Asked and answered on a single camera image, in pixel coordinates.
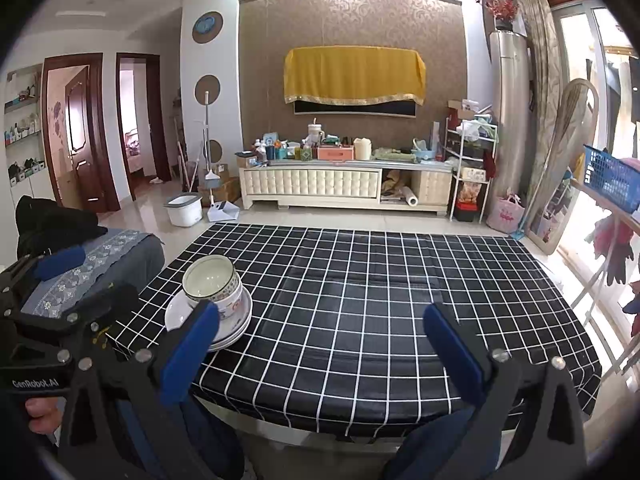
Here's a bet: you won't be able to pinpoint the pink tote bag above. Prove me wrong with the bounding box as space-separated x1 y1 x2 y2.
486 192 526 234

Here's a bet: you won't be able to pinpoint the brown wooden door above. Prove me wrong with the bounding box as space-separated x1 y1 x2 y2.
64 64 101 211

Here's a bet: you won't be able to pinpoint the blue plastic basket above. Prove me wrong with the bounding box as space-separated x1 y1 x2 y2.
583 145 640 200

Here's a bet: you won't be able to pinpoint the yellow dust cover cloth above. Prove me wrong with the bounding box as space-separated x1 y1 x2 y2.
283 46 427 107

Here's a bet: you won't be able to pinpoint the hanging red and dark gloves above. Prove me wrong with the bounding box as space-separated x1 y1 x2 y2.
592 215 636 286

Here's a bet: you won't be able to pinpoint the large round brown wall disc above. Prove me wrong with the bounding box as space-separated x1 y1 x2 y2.
194 74 221 106

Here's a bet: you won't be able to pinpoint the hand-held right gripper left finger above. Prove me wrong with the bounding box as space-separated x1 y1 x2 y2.
59 301 246 480

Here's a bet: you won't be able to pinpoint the white dustpan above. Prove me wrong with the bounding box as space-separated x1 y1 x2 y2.
206 200 241 223

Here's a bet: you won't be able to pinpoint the pink storage box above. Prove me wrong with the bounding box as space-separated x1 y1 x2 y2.
316 145 355 162

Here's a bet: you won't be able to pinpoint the red flower vase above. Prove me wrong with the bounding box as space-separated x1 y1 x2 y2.
485 0 521 32

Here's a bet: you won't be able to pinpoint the black checked tablecloth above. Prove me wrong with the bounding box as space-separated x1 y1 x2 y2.
107 222 603 433

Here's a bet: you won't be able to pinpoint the white mop bucket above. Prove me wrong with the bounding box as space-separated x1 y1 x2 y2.
164 192 204 227

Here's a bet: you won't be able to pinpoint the cream tufted TV cabinet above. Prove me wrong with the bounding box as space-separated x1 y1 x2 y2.
238 157 455 218

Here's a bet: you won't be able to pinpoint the black clothing pile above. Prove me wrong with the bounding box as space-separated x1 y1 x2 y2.
15 196 108 261

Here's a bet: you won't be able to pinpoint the patterned beige curtain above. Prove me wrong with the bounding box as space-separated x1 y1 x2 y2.
515 0 566 201

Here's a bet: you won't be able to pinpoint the green patterned bowl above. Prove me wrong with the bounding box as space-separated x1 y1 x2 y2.
182 254 240 303

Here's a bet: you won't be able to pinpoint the tall standing air conditioner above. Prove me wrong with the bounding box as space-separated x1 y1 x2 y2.
489 30 532 211

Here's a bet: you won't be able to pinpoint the white flat mop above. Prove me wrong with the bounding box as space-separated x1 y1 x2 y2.
192 91 221 196

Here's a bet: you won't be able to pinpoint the white metal storage rack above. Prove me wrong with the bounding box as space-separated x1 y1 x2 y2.
444 117 499 223

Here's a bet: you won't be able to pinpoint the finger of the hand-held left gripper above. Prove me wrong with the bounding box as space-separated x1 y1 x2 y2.
0 246 86 307
10 282 140 357

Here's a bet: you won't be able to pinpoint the dark wooden door frame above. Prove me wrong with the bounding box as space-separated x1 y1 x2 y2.
41 52 121 213
116 52 172 200

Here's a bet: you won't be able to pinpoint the grey lace sofa cover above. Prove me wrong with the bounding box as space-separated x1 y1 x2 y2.
20 229 166 321

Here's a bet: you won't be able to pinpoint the wall shelf with trinkets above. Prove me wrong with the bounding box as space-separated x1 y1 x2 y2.
4 65 46 186

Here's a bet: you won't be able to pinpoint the cardboard boxes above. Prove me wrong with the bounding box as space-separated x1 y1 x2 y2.
197 162 241 206

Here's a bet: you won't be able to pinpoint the bear print white plate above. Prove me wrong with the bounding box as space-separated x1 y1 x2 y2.
165 290 253 343

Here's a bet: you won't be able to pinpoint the wall television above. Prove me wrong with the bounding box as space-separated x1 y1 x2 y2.
293 97 417 119

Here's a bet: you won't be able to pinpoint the white paper roll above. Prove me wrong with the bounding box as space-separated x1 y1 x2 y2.
381 186 418 208

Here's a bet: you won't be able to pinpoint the person's left hand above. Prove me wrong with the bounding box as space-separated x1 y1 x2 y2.
24 396 67 444

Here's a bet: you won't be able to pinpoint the pale green folded cloth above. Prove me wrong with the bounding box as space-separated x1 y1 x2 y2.
372 146 418 163

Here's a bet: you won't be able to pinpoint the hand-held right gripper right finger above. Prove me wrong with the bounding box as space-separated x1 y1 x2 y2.
395 303 588 480

